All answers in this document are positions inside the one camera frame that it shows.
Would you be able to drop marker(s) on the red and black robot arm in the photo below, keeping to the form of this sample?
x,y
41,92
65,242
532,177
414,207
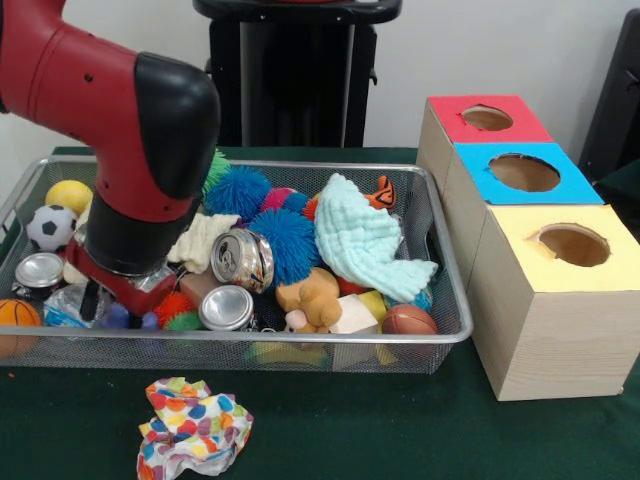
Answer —
x,y
125,125

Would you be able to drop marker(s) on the tan teddy bear plush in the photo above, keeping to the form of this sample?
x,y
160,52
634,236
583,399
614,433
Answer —
x,y
312,302

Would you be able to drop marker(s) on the colourful polka dot cloth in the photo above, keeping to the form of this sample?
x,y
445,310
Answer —
x,y
195,425

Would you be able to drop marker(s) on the black and white soccer ball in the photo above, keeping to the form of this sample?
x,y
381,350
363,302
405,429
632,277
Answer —
x,y
50,227

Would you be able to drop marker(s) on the yellow foam ball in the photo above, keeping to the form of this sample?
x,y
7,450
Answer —
x,y
67,192

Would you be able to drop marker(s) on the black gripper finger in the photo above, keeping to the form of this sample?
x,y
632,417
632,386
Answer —
x,y
137,321
91,300

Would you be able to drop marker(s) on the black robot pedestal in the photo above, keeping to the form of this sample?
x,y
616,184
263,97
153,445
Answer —
x,y
300,90

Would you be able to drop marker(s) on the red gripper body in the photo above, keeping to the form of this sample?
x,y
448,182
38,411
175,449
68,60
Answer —
x,y
130,297

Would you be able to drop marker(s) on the black can with silver top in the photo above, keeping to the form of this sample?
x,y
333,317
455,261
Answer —
x,y
39,270

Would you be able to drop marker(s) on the orange basketball toy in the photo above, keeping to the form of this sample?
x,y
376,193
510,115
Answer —
x,y
17,312

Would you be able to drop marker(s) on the wooden box with three holes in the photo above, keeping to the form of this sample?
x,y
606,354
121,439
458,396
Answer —
x,y
565,340

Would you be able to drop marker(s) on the dark green table cloth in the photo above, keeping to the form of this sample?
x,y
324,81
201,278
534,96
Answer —
x,y
400,435
625,185

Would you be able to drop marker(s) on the crushed silver drink can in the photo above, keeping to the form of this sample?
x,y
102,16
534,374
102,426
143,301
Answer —
x,y
242,260

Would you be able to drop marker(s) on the black frame stand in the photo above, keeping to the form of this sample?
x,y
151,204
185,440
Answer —
x,y
615,100

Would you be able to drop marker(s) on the brown football toy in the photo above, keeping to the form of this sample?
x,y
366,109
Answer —
x,y
411,320

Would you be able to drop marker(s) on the light blue waffle cloth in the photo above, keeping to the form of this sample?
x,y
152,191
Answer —
x,y
360,235

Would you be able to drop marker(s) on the blue spiky rubber ball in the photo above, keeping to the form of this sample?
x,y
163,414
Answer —
x,y
290,245

